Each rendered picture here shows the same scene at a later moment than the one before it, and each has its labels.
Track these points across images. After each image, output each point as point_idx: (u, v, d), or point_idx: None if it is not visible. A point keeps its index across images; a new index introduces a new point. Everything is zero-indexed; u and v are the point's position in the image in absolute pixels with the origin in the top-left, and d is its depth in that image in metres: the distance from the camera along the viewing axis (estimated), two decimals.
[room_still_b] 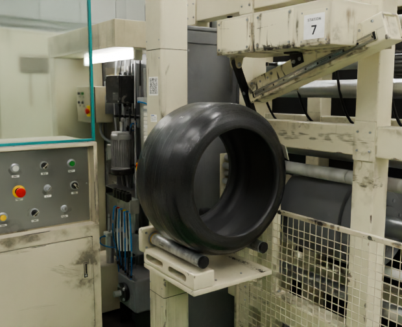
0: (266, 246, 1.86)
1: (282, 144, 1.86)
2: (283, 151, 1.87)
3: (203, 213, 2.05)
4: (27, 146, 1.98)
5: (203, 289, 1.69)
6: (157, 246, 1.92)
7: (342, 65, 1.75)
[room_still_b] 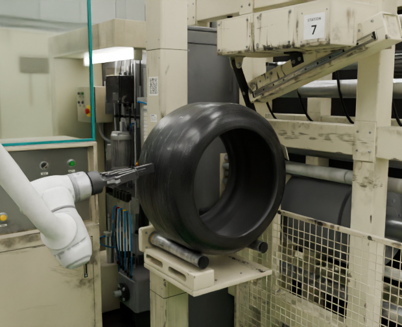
0: (266, 246, 1.86)
1: (282, 144, 1.86)
2: (283, 151, 1.87)
3: (203, 213, 2.05)
4: (27, 146, 1.98)
5: (203, 289, 1.69)
6: (157, 246, 1.92)
7: (342, 65, 1.75)
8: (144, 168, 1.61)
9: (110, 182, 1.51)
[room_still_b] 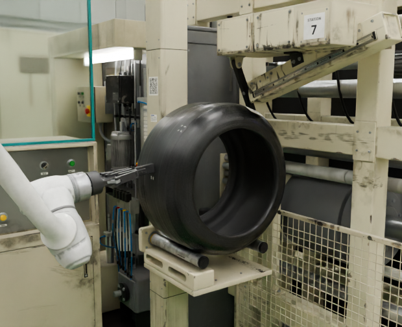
0: (261, 242, 1.84)
1: (247, 107, 1.74)
2: (253, 109, 1.76)
3: (203, 213, 2.05)
4: (27, 146, 1.98)
5: (203, 289, 1.69)
6: None
7: (342, 65, 1.75)
8: (144, 168, 1.60)
9: (110, 182, 1.51)
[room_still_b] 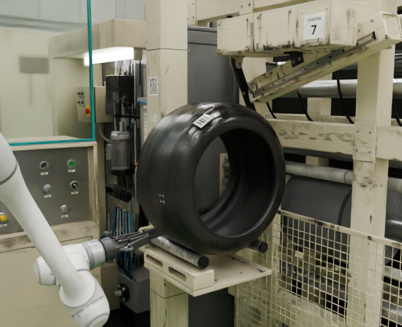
0: (258, 247, 1.83)
1: (194, 122, 1.61)
2: (200, 117, 1.63)
3: (203, 213, 2.05)
4: (27, 146, 1.98)
5: (203, 289, 1.69)
6: (163, 236, 1.93)
7: (342, 65, 1.75)
8: (155, 231, 1.66)
9: (123, 249, 1.56)
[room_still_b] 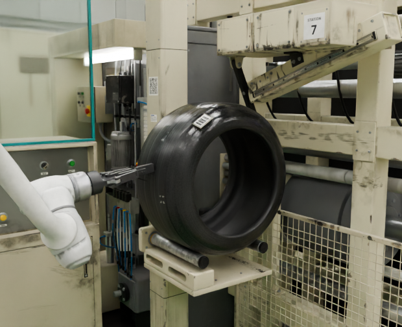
0: (258, 246, 1.83)
1: (193, 122, 1.61)
2: (199, 118, 1.62)
3: (203, 213, 2.05)
4: (27, 146, 1.98)
5: (203, 289, 1.69)
6: (163, 236, 1.93)
7: (342, 65, 1.75)
8: (144, 168, 1.61)
9: (110, 182, 1.51)
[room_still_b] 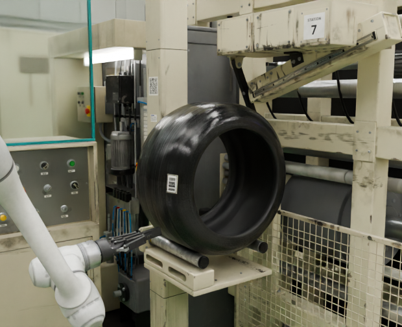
0: (259, 252, 1.84)
1: (166, 191, 1.58)
2: (167, 181, 1.58)
3: (203, 213, 2.05)
4: (27, 146, 1.98)
5: (203, 289, 1.69)
6: (158, 236, 1.91)
7: (342, 65, 1.75)
8: (152, 232, 1.65)
9: (119, 250, 1.55)
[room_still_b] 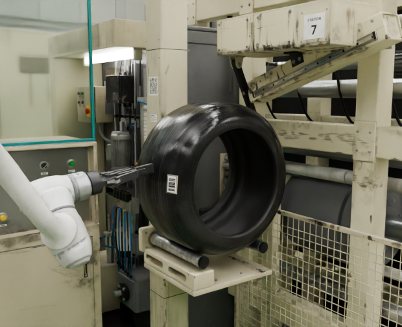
0: (259, 251, 1.84)
1: (166, 191, 1.58)
2: (167, 182, 1.58)
3: (203, 213, 2.05)
4: (27, 146, 1.98)
5: (203, 289, 1.69)
6: (158, 236, 1.91)
7: (342, 65, 1.75)
8: (144, 168, 1.61)
9: (110, 182, 1.51)
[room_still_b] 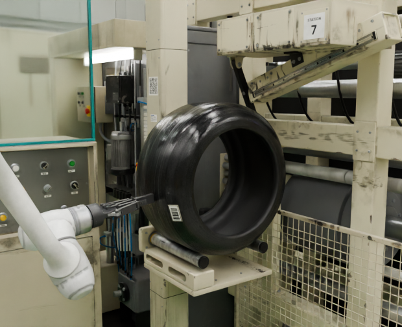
0: (264, 250, 1.86)
1: (172, 220, 1.61)
2: (170, 212, 1.60)
3: (203, 213, 2.05)
4: (27, 146, 1.98)
5: (203, 289, 1.69)
6: (155, 244, 1.91)
7: (342, 65, 1.75)
8: (144, 198, 1.62)
9: (111, 215, 1.52)
